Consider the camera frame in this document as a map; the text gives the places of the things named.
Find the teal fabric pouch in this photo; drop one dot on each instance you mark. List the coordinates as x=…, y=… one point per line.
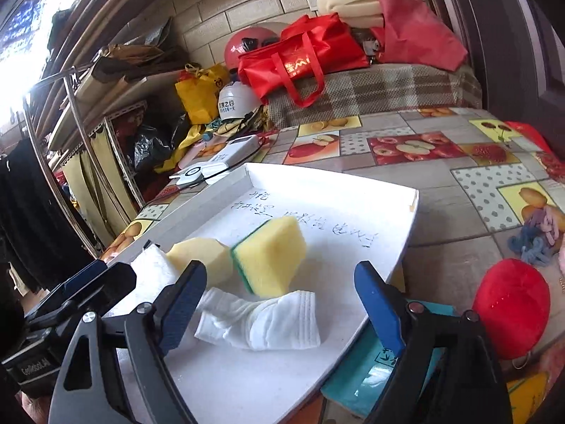
x=353, y=375

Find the fruit print tablecloth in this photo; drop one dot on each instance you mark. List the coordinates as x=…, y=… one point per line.
x=441, y=194

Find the brown paper bags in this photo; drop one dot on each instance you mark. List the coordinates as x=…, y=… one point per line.
x=132, y=57

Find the pale yellow sponge piece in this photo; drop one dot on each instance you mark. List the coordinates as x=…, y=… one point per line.
x=203, y=258

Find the yellow curtain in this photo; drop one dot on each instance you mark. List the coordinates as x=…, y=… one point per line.
x=101, y=176

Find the red tote bag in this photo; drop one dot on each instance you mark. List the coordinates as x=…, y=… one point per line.
x=309, y=53

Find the white power bank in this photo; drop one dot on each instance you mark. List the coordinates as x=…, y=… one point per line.
x=234, y=150

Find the yellow shopping bag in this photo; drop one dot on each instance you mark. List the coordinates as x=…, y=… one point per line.
x=198, y=97

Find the pink-red fabric bag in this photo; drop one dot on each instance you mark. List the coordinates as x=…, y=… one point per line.
x=410, y=31

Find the cream foam roll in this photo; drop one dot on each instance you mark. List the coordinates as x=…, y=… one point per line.
x=344, y=2

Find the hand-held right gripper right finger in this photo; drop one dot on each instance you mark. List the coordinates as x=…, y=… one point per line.
x=379, y=309

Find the black garment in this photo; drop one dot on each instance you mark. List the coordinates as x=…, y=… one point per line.
x=35, y=212

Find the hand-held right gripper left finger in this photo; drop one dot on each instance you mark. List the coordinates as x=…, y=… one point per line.
x=181, y=309

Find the yellow cloth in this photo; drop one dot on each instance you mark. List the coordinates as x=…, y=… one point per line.
x=185, y=141

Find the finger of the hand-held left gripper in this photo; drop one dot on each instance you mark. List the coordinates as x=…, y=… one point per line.
x=110, y=285
x=75, y=285

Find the red helmet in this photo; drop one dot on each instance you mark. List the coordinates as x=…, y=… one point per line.
x=240, y=48

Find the white wall outlet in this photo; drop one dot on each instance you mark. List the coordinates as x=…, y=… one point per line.
x=313, y=3

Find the white round charger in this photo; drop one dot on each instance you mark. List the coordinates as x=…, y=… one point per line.
x=194, y=175

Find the white tray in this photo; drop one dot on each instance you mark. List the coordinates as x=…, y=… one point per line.
x=335, y=247

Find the white sock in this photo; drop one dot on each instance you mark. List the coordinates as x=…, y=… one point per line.
x=273, y=322

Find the white helmet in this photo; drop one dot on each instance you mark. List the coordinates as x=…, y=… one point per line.
x=236, y=101

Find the yellow sponge with green scourer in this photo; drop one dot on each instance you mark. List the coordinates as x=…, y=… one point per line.
x=273, y=256

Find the white paper towel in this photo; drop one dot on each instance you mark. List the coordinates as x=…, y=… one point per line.
x=152, y=269

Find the plaid covered box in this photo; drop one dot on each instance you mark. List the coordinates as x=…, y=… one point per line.
x=379, y=88

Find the steel clothes rack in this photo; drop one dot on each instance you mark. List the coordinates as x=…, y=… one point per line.
x=73, y=110

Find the dark panelled door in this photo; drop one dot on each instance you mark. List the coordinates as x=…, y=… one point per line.
x=507, y=31

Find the metal storage shelf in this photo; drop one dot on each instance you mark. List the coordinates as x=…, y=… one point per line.
x=114, y=97

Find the red gift bag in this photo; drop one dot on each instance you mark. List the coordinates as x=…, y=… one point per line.
x=527, y=134

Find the red plush apple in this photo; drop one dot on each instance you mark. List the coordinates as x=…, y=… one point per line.
x=512, y=304

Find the black plastic bag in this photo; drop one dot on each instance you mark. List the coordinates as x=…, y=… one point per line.
x=150, y=145

